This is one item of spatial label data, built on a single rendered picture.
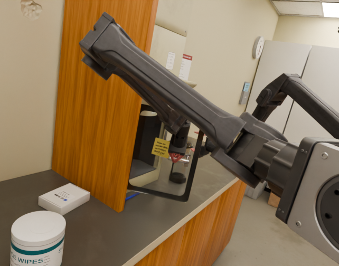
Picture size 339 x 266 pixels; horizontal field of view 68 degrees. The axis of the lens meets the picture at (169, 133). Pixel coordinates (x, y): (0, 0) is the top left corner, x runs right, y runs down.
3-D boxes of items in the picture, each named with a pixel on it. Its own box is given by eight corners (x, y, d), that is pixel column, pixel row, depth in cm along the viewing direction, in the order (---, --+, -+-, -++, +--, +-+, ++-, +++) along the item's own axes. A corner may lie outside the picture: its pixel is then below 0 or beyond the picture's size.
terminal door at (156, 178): (122, 187, 114) (136, 102, 104) (187, 202, 113) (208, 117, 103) (122, 188, 114) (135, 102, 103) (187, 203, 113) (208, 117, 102)
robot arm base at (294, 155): (283, 225, 33) (313, 140, 30) (240, 193, 40) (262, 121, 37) (319, 217, 37) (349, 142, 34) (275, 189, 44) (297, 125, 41)
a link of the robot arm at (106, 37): (56, 35, 44) (91, -9, 44) (84, 62, 58) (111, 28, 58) (261, 192, 41) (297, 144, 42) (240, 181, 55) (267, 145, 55)
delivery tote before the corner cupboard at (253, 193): (218, 184, 379) (224, 164, 371) (229, 177, 412) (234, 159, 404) (257, 201, 347) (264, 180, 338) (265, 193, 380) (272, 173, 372)
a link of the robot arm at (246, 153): (257, 172, 38) (278, 143, 38) (215, 147, 46) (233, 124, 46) (281, 195, 43) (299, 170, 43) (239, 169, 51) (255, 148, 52)
